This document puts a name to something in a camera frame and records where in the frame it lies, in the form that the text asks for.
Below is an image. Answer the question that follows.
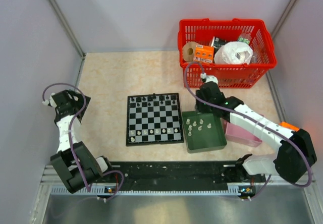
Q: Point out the black and grey chessboard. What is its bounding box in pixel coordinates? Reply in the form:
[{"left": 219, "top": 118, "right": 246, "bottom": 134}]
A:
[{"left": 126, "top": 93, "right": 184, "bottom": 147}]

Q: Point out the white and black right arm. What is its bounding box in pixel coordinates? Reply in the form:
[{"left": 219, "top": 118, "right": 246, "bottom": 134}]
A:
[{"left": 195, "top": 81, "right": 317, "bottom": 186}]

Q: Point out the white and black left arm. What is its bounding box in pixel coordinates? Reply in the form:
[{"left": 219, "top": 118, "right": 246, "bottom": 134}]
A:
[{"left": 49, "top": 90, "right": 115, "bottom": 193}]

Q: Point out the orange box in basket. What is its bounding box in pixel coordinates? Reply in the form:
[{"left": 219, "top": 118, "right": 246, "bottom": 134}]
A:
[{"left": 193, "top": 44, "right": 214, "bottom": 64}]

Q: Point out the green plastic tray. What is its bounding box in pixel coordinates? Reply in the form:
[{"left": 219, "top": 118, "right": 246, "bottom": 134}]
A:
[{"left": 182, "top": 111, "right": 227, "bottom": 153}]

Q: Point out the white plastic bag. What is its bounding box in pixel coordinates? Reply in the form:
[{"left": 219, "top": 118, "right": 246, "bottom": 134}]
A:
[{"left": 214, "top": 41, "right": 253, "bottom": 65}]

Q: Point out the brown tape roll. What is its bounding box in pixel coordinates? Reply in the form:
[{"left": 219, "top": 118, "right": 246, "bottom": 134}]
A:
[{"left": 182, "top": 41, "right": 197, "bottom": 62}]

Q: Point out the red plastic shopping basket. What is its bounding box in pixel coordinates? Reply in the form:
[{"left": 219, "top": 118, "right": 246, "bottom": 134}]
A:
[{"left": 178, "top": 19, "right": 277, "bottom": 88}]

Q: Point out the pink plastic box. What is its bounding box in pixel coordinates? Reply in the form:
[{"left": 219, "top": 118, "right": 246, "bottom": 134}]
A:
[{"left": 223, "top": 120, "right": 262, "bottom": 147}]

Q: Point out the dark snack packet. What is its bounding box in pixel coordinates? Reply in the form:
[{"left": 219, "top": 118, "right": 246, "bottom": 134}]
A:
[{"left": 209, "top": 36, "right": 228, "bottom": 49}]

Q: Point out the green patterned packet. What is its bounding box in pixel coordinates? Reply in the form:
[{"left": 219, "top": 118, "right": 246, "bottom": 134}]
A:
[{"left": 237, "top": 33, "right": 252, "bottom": 45}]

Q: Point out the orange carton box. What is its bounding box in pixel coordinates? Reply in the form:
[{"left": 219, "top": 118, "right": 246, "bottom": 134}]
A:
[{"left": 279, "top": 122, "right": 299, "bottom": 132}]

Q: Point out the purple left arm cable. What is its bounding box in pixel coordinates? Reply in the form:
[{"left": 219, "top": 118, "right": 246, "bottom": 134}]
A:
[{"left": 42, "top": 83, "right": 125, "bottom": 201}]

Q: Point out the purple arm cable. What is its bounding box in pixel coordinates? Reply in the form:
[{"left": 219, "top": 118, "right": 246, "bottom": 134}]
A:
[
  {"left": 183, "top": 62, "right": 313, "bottom": 201},
  {"left": 42, "top": 83, "right": 125, "bottom": 201}
]

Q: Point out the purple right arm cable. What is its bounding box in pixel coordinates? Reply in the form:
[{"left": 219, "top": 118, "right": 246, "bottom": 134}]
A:
[{"left": 183, "top": 62, "right": 313, "bottom": 201}]

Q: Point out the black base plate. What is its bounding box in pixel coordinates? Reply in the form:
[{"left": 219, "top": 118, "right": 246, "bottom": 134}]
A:
[{"left": 111, "top": 161, "right": 265, "bottom": 191}]

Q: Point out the aluminium frame rail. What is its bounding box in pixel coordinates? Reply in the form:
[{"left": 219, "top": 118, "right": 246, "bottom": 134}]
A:
[{"left": 48, "top": 0, "right": 86, "bottom": 59}]

